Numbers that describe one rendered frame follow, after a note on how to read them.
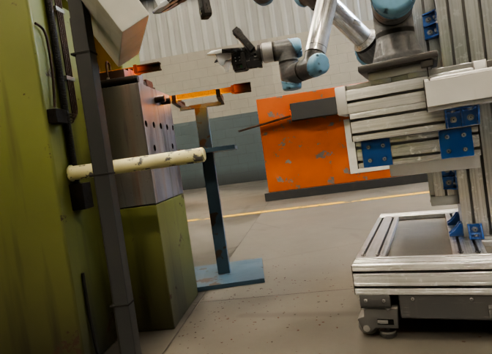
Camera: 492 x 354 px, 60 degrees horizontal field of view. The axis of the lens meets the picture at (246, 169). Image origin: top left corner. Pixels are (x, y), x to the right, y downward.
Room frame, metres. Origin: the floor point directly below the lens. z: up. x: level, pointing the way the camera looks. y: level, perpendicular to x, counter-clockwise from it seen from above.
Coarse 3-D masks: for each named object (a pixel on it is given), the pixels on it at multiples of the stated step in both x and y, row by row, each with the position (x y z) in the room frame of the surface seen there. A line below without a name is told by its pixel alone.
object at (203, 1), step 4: (200, 0) 1.33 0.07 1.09; (204, 0) 1.31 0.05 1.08; (208, 0) 1.32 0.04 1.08; (200, 4) 1.33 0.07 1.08; (204, 4) 1.31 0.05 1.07; (208, 4) 1.32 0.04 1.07; (200, 8) 1.33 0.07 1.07; (204, 8) 1.31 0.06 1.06; (208, 8) 1.32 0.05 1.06; (200, 12) 1.33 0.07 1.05; (204, 12) 1.31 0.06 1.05; (208, 12) 1.32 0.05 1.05; (204, 16) 1.32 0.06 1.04; (208, 16) 1.32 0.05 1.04
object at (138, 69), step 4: (136, 64) 1.70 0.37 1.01; (140, 64) 1.70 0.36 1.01; (144, 64) 1.70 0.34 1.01; (148, 64) 1.70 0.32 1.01; (152, 64) 1.70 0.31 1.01; (156, 64) 1.70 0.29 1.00; (124, 68) 1.71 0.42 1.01; (128, 68) 1.71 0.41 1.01; (136, 68) 1.70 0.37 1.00; (140, 68) 1.71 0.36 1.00; (144, 68) 1.71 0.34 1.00; (148, 68) 1.71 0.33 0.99; (152, 68) 1.70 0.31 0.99; (156, 68) 1.69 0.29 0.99; (160, 68) 1.71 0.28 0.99; (136, 72) 1.69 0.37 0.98; (140, 72) 1.71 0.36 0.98; (144, 72) 1.72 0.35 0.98
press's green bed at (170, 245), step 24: (144, 216) 1.56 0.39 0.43; (168, 216) 1.67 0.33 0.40; (144, 240) 1.56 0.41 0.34; (168, 240) 1.63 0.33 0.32; (144, 264) 1.56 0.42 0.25; (168, 264) 1.59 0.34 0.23; (192, 264) 1.90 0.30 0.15; (144, 288) 1.56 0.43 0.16; (168, 288) 1.56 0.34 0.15; (192, 288) 1.85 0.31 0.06; (144, 312) 1.57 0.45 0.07; (168, 312) 1.55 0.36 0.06
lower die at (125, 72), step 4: (132, 68) 1.69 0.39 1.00; (100, 72) 1.61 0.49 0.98; (104, 72) 1.60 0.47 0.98; (108, 72) 1.60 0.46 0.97; (112, 72) 1.60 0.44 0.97; (116, 72) 1.60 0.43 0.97; (120, 72) 1.60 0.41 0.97; (124, 72) 1.60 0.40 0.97; (128, 72) 1.64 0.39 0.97; (132, 72) 1.68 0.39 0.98; (100, 76) 1.61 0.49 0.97; (104, 76) 1.61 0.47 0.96; (112, 76) 1.60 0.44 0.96; (116, 76) 1.60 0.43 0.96; (120, 76) 1.60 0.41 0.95; (124, 76) 1.60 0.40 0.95; (140, 76) 1.76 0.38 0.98; (140, 80) 1.76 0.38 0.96
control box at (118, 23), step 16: (96, 0) 0.99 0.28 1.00; (112, 0) 0.99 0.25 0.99; (128, 0) 1.00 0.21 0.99; (96, 16) 1.10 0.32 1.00; (112, 16) 0.99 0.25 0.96; (128, 16) 1.00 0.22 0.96; (144, 16) 1.01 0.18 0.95; (96, 32) 1.23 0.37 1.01; (112, 32) 1.07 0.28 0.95; (128, 32) 1.03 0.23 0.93; (112, 48) 1.20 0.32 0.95; (128, 48) 1.18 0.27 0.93
